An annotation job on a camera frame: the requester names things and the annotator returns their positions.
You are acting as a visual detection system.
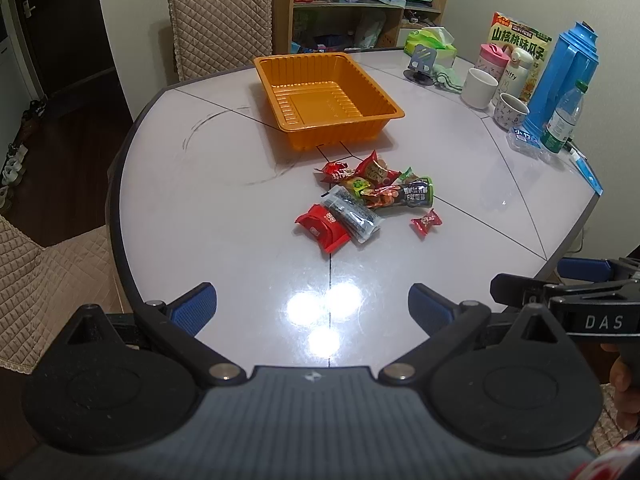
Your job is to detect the green label water bottle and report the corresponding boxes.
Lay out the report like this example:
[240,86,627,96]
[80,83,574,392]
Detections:
[540,80,588,154]

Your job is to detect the orange plastic tray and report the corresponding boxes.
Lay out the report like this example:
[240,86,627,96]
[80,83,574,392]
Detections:
[254,52,405,151]

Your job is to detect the red triangular snack packet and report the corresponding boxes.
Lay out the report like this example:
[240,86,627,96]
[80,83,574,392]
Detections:
[355,151,400,188]

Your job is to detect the yellow sunflower seed bag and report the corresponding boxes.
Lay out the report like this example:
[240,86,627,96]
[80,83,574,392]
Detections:
[488,12,553,102]

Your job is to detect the green tissue pack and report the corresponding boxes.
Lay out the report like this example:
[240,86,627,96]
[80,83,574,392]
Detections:
[404,26,457,68]

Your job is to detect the person's right hand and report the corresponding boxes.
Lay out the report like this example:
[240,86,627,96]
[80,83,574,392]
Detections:
[610,356,640,431]

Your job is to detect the small red white candy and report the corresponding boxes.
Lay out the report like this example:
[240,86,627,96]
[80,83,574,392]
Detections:
[410,208,442,237]

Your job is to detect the clear crumpled plastic wrapper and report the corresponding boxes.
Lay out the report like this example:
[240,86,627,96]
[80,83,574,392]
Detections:
[506,128,542,158]

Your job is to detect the wooden shelf unit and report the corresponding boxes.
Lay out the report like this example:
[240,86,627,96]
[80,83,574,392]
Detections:
[276,0,446,53]

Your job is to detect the blue white tube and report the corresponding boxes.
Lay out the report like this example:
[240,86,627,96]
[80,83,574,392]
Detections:
[567,143,603,196]

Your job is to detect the green cloth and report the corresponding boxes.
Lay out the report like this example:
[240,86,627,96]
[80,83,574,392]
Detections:
[431,63,463,94]

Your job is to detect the white mug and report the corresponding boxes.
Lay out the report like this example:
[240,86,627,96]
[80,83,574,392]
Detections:
[460,67,499,110]

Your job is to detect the grey phone stand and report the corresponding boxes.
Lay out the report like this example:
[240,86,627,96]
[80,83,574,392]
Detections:
[404,44,437,86]

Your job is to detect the yellow green snack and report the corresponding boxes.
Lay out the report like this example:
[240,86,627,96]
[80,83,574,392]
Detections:
[341,177,372,198]

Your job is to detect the beige quilted chair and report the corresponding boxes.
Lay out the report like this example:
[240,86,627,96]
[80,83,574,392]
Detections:
[167,0,272,81]
[0,219,130,374]

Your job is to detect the beige quilted chair back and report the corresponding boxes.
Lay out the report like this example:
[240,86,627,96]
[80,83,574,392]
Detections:
[167,0,272,81]

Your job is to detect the clear dark seaweed packet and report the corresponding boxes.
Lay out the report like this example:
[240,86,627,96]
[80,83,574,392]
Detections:
[320,185,383,244]

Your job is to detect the white miffy bottle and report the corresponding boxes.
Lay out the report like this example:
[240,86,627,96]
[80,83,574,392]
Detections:
[491,48,534,106]

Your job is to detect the beige quilted chair left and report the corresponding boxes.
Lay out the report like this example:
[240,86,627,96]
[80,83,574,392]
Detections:
[0,219,130,374]

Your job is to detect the green candy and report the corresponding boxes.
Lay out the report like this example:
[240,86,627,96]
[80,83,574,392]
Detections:
[397,167,416,184]

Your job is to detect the blue thermos jug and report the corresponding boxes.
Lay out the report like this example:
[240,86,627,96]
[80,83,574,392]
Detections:
[523,22,600,138]

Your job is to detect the long dark snack bar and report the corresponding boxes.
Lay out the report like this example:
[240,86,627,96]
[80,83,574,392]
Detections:
[360,177,434,209]

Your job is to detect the patterned white cup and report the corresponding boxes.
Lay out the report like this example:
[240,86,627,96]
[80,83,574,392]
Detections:
[494,92,529,130]

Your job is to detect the pink lidded cup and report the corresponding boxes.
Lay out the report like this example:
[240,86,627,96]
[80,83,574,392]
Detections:
[474,44,510,81]

